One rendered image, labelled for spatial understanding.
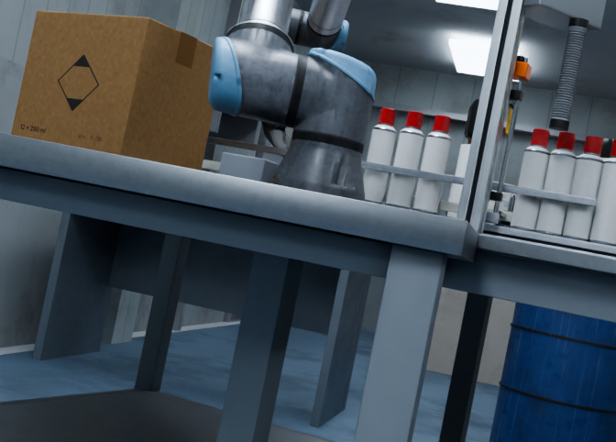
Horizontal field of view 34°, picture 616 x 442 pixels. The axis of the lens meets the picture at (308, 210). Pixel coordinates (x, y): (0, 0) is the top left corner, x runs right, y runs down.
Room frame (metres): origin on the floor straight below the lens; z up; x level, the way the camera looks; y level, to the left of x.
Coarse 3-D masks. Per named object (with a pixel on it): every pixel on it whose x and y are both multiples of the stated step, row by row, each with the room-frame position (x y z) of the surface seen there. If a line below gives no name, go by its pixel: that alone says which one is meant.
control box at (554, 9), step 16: (528, 0) 1.86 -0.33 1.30; (544, 0) 1.84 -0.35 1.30; (560, 0) 1.86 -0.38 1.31; (576, 0) 1.88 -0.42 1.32; (592, 0) 1.90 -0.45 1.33; (528, 16) 1.92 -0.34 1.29; (544, 16) 1.90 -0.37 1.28; (560, 16) 1.88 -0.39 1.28; (576, 16) 1.88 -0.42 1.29; (592, 16) 1.90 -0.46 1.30
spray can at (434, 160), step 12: (444, 120) 2.06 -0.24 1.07; (432, 132) 2.07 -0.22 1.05; (444, 132) 2.06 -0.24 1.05; (432, 144) 2.05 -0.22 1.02; (444, 144) 2.05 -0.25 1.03; (432, 156) 2.05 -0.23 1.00; (444, 156) 2.05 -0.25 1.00; (432, 168) 2.05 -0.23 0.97; (444, 168) 2.06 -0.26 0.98; (420, 180) 2.06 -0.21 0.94; (432, 180) 2.05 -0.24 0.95; (420, 192) 2.06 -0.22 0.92; (432, 192) 2.05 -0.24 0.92; (420, 204) 2.05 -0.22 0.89; (432, 204) 2.05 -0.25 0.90
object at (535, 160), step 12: (540, 132) 1.98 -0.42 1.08; (540, 144) 1.98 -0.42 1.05; (528, 156) 1.98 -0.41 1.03; (540, 156) 1.97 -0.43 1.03; (528, 168) 1.97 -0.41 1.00; (540, 168) 1.97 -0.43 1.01; (528, 180) 1.97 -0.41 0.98; (540, 180) 1.97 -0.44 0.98; (516, 204) 1.98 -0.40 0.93; (528, 204) 1.97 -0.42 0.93; (540, 204) 1.98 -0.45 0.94; (516, 216) 1.98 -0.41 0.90; (528, 216) 1.97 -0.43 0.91; (528, 228) 1.97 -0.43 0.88
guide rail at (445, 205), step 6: (204, 162) 2.32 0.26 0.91; (210, 162) 2.32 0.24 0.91; (216, 162) 2.31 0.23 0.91; (204, 168) 2.32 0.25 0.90; (210, 168) 2.32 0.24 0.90; (216, 168) 2.31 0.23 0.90; (384, 198) 2.15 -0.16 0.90; (444, 204) 2.09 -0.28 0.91; (450, 204) 2.09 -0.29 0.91; (456, 204) 2.08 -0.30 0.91; (444, 210) 2.09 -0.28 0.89; (450, 210) 2.09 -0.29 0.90; (456, 210) 2.08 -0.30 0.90; (492, 210) 2.05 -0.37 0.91; (510, 216) 2.04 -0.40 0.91
